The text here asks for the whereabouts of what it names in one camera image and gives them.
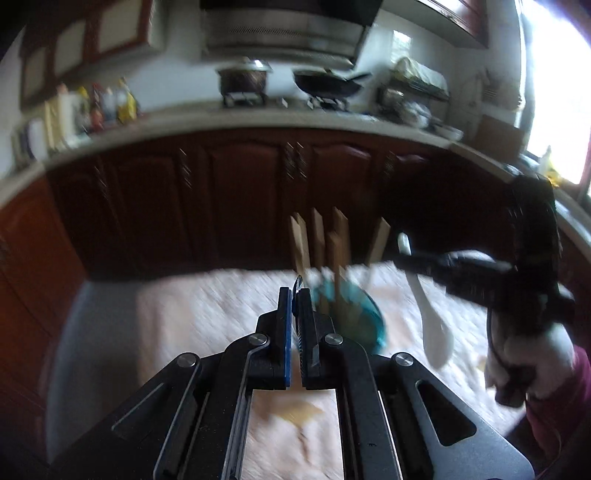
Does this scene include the light kitchen countertop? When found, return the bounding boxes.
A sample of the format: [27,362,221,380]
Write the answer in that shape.
[0,99,591,217]

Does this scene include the cooking pot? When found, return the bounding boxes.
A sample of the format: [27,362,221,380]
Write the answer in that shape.
[216,56,273,99]

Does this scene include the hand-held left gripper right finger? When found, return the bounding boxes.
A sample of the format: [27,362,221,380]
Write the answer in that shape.
[295,288,536,480]

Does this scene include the dark wooden kitchen cabinets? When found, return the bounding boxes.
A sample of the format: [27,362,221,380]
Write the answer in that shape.
[0,128,591,444]

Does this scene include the red sauce bottle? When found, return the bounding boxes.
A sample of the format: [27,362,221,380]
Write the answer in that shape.
[89,84,105,133]

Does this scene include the range hood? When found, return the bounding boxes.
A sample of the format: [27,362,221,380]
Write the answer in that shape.
[199,0,382,66]

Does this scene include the white cup teal inside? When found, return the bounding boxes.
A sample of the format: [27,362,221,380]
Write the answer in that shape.
[308,271,387,357]

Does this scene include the person's right hand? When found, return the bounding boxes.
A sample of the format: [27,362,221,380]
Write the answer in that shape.
[484,318,579,408]

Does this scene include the black wok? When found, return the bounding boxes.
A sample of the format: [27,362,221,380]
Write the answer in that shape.
[293,68,373,100]

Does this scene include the window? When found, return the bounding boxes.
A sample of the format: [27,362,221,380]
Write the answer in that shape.
[526,0,591,183]

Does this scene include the white plastic jug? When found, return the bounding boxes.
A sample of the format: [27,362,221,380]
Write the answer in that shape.
[59,88,89,140]

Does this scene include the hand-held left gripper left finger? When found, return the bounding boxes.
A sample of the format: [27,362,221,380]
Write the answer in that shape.
[48,286,295,480]

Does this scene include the metal spoon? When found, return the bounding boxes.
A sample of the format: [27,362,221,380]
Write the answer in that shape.
[293,274,306,324]

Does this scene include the dish rack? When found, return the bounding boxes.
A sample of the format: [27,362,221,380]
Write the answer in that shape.
[378,56,451,128]

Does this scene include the large white ceramic spoon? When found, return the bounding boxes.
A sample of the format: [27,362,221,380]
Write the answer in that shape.
[396,232,456,368]

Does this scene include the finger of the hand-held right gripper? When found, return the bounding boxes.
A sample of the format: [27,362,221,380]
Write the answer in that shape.
[394,250,514,306]

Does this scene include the wooden wall cabinets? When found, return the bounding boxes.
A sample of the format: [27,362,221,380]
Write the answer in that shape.
[18,0,156,108]

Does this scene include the quilted white mat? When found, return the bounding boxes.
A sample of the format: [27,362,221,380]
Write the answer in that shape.
[136,264,533,480]

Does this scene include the yellow oil bottle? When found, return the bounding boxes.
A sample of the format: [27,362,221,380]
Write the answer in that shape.
[117,78,140,124]

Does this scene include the gas stove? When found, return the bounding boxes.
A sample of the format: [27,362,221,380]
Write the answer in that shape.
[222,90,357,112]

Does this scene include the dark red clothing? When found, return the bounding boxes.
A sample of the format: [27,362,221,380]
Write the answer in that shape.
[524,346,591,467]

